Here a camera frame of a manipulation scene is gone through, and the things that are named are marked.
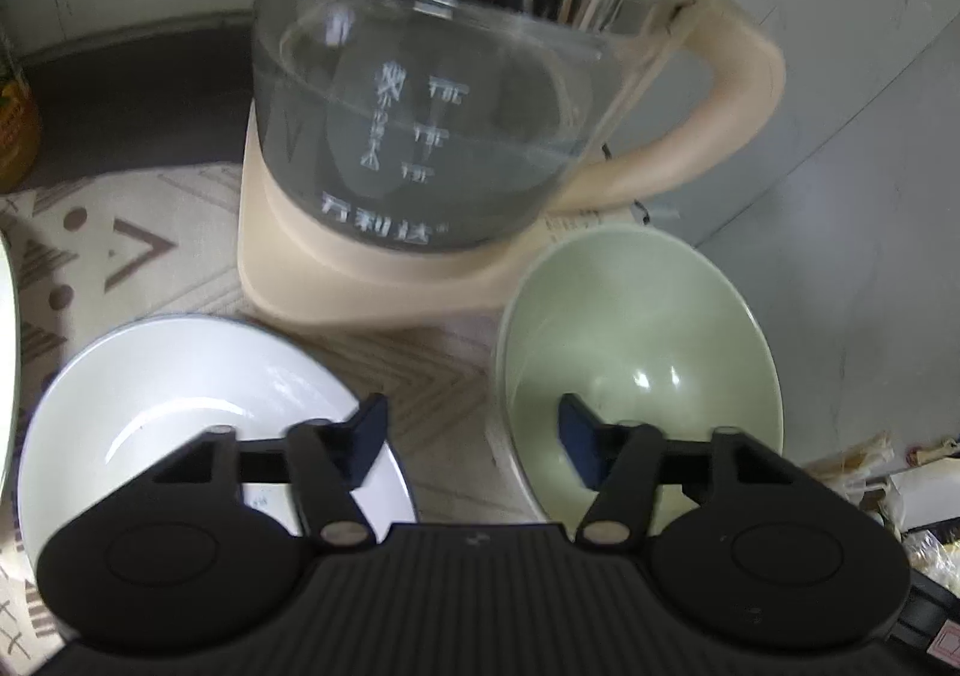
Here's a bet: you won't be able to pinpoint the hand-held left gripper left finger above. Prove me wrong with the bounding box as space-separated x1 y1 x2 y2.
152 392 391 548

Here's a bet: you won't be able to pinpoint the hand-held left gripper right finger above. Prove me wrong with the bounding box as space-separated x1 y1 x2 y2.
559 392 809 548

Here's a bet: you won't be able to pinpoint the pale green bowl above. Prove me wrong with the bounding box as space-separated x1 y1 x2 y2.
491 226 785 523

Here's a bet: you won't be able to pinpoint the white bowl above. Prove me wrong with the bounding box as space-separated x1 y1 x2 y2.
16 314 417 576

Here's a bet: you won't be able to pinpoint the beige kettle base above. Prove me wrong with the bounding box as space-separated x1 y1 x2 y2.
237 116 593 339

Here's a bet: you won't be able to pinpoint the crumpled paper packets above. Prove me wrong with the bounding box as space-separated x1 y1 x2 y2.
795 430 960 576

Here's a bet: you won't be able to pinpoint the patterned white cloth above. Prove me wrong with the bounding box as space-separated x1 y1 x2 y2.
0 161 552 656

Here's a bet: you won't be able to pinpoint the small white box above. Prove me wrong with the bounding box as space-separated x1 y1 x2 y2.
887 468 960 528

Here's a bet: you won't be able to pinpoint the pale plate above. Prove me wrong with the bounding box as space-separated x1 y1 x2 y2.
0 233 20 491

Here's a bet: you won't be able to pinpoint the orange juice bottle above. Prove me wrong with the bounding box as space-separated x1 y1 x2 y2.
0 23 42 193

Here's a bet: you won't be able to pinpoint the glass kettle with beige handle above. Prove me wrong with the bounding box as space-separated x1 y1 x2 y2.
251 0 788 251

